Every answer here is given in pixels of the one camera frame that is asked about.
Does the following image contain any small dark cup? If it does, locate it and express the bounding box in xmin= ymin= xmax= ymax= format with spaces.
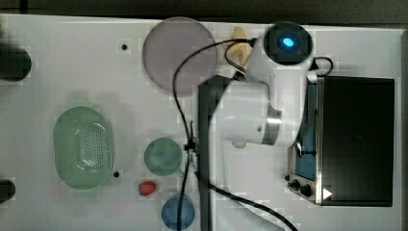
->
xmin=0 ymin=180 xmax=15 ymax=203

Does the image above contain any large black utensil holder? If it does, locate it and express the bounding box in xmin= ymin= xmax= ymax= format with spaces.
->
xmin=0 ymin=46 xmax=32 ymax=82

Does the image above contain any toy strawberry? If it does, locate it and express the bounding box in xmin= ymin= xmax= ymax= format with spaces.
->
xmin=139 ymin=181 xmax=157 ymax=196

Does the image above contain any green mug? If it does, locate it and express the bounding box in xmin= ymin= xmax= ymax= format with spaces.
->
xmin=144 ymin=138 xmax=184 ymax=177

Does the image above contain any blue cup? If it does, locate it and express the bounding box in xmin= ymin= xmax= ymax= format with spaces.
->
xmin=161 ymin=194 xmax=195 ymax=231

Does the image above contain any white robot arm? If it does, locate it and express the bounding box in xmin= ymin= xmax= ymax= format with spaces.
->
xmin=195 ymin=22 xmax=314 ymax=231

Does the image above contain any silver black toaster oven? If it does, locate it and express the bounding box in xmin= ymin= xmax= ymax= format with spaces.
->
xmin=285 ymin=76 xmax=395 ymax=207

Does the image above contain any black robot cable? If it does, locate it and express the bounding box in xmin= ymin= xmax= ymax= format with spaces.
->
xmin=172 ymin=38 xmax=299 ymax=231

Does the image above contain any toy peeled banana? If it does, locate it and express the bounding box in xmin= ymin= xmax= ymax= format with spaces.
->
xmin=226 ymin=26 xmax=249 ymax=66

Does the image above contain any green oval strainer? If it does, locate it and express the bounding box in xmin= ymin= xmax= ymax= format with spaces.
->
xmin=53 ymin=106 xmax=115 ymax=190

